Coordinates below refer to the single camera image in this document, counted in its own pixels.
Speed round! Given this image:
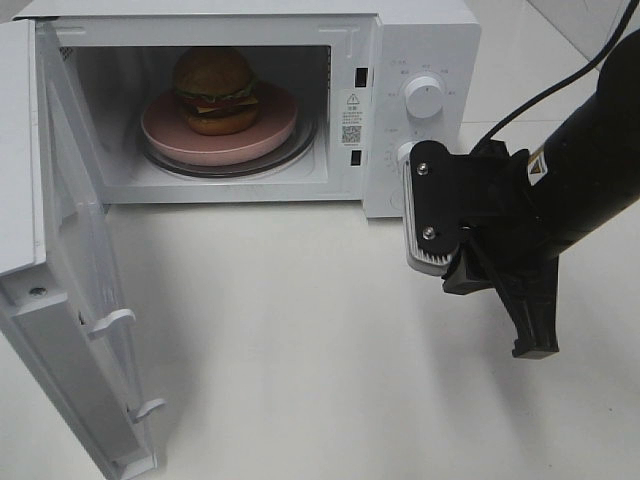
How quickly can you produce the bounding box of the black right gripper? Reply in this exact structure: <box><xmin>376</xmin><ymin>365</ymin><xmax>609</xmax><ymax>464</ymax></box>
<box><xmin>443</xmin><ymin>140</ymin><xmax>559</xmax><ymax>359</ymax></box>

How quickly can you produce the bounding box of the white round door button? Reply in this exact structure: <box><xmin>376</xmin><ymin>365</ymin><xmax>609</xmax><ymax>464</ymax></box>
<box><xmin>390</xmin><ymin>190</ymin><xmax>403</xmax><ymax>212</ymax></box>

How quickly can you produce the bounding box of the white timer knob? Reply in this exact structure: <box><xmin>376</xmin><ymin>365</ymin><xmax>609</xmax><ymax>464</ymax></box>
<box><xmin>397</xmin><ymin>142</ymin><xmax>414</xmax><ymax>164</ymax></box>

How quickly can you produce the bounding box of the burger with lettuce and tomato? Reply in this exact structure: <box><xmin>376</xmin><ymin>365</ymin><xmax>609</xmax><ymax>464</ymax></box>
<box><xmin>172</xmin><ymin>46</ymin><xmax>259</xmax><ymax>136</ymax></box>

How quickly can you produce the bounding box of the pink round plate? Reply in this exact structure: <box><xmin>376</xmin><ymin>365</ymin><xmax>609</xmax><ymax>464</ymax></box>
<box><xmin>141</xmin><ymin>82</ymin><xmax>299</xmax><ymax>166</ymax></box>

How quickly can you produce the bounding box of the white microwave door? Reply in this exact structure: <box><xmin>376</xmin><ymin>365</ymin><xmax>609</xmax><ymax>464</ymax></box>
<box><xmin>1</xmin><ymin>19</ymin><xmax>162</xmax><ymax>479</ymax></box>

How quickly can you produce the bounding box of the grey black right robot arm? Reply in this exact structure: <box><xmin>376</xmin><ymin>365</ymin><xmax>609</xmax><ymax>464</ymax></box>
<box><xmin>443</xmin><ymin>32</ymin><xmax>639</xmax><ymax>359</ymax></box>

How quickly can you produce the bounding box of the white upper power knob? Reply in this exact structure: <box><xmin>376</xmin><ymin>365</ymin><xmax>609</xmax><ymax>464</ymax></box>
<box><xmin>403</xmin><ymin>72</ymin><xmax>445</xmax><ymax>120</ymax></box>

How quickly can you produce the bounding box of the white microwave oven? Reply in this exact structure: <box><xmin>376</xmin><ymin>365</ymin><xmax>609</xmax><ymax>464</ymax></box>
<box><xmin>2</xmin><ymin>1</ymin><xmax>481</xmax><ymax>217</ymax></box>

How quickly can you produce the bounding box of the white warning label sticker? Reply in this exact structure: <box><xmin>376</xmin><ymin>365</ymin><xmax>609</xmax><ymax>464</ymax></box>
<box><xmin>339</xmin><ymin>89</ymin><xmax>366</xmax><ymax>146</ymax></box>

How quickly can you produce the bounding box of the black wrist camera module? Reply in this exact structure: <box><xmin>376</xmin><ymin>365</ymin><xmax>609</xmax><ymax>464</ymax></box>
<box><xmin>400</xmin><ymin>140</ymin><xmax>462</xmax><ymax>277</ymax></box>

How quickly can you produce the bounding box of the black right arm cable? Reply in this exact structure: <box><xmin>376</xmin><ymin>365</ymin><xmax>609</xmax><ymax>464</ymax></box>
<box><xmin>474</xmin><ymin>0</ymin><xmax>639</xmax><ymax>151</ymax></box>

